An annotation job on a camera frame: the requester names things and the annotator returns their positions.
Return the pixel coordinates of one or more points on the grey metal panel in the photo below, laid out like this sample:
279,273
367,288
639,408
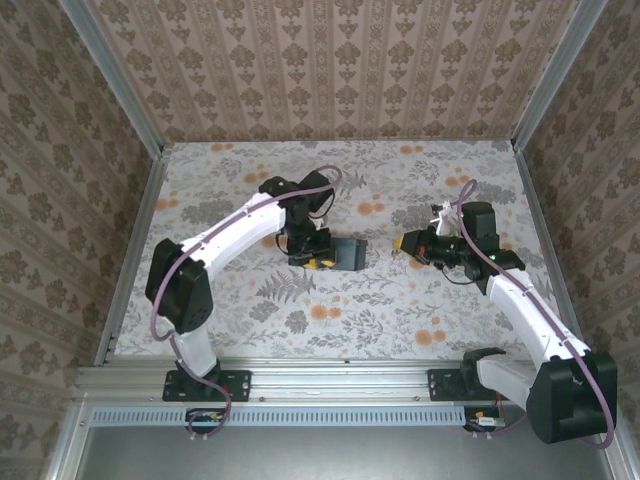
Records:
325,455

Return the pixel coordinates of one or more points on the aluminium table side rail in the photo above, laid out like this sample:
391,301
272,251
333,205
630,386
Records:
545,225
136,250

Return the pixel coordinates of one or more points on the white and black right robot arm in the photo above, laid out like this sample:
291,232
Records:
525,310

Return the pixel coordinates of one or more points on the blue starry print lock box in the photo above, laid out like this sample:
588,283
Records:
350,255

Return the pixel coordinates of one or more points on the aluminium cross rail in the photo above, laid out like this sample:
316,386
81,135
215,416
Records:
340,380

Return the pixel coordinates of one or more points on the aluminium frame post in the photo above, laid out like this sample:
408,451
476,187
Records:
115,85
555,75

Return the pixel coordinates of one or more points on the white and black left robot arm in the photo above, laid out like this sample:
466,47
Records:
235,232

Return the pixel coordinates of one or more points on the floral patterned table cover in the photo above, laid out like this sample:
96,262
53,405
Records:
250,165

